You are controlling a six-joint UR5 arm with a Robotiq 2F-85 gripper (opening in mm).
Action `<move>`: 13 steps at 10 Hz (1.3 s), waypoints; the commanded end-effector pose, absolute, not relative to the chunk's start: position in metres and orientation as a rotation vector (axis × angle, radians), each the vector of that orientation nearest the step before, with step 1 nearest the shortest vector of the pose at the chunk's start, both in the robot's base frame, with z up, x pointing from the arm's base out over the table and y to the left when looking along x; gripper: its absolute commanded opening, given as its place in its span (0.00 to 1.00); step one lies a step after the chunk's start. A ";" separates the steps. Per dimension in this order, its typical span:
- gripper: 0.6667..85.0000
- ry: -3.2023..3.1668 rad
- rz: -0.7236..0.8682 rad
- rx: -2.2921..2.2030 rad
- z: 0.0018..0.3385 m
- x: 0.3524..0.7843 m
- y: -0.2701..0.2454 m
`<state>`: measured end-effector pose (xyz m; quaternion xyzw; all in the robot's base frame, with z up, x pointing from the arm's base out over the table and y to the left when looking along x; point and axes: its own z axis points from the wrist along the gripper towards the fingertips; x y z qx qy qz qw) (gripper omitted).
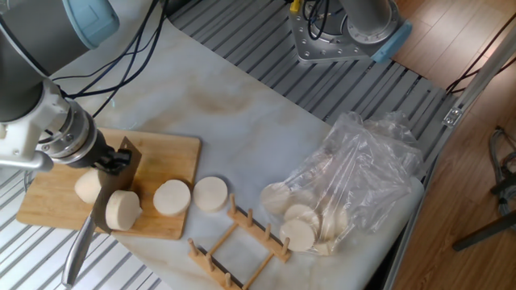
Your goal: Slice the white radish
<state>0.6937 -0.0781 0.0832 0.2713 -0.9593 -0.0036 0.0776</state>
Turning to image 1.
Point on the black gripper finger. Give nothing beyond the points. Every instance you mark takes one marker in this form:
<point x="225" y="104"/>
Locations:
<point x="113" y="167"/>
<point x="120" y="157"/>

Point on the black metal stand leg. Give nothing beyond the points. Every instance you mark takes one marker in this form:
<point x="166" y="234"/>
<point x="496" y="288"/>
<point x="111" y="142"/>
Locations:
<point x="483" y="231"/>

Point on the bamboo cutting board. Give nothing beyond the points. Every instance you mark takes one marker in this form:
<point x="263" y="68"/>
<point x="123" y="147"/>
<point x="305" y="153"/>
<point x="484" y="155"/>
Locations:
<point x="161" y="161"/>

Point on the steel cleaver knife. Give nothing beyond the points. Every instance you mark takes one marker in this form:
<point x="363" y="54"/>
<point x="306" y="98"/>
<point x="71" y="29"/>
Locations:
<point x="117" y="183"/>

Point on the small yellow object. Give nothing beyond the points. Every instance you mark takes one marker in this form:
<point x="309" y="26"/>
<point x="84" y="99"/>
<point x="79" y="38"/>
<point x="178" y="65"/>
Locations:
<point x="295" y="5"/>

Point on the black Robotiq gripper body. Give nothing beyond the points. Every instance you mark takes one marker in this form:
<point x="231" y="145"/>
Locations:
<point x="90" y="153"/>

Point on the large white radish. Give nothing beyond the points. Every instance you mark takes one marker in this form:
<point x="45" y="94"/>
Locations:
<point x="86" y="187"/>

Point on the wooden peg rack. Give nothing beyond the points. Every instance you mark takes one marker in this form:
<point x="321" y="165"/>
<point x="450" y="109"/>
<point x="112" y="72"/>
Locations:
<point x="258" y="233"/>

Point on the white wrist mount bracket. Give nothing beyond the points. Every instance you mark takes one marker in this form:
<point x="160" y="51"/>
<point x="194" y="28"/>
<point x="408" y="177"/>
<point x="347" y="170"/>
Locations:
<point x="24" y="137"/>

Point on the clear plastic bag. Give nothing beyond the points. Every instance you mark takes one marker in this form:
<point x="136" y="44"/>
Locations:
<point x="363" y="169"/>

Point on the white radish slice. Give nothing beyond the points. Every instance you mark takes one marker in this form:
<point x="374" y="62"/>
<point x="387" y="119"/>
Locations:
<point x="210" y="194"/>
<point x="297" y="235"/>
<point x="172" y="198"/>
<point x="302" y="213"/>
<point x="324" y="247"/>
<point x="276" y="199"/>
<point x="123" y="211"/>
<point x="334" y="223"/>

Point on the silver corner bracket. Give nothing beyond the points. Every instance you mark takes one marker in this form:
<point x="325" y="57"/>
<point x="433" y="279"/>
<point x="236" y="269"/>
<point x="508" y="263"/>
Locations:
<point x="451" y="117"/>

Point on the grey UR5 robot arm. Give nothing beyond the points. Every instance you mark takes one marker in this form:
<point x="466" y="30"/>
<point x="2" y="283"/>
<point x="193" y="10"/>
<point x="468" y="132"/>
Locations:
<point x="32" y="40"/>

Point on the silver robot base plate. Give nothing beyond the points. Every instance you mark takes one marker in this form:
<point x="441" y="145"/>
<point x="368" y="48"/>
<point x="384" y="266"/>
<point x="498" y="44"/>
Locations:
<point x="310" y="40"/>

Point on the aluminium frame beam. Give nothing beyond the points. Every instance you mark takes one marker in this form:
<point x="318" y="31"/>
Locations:
<point x="483" y="78"/>

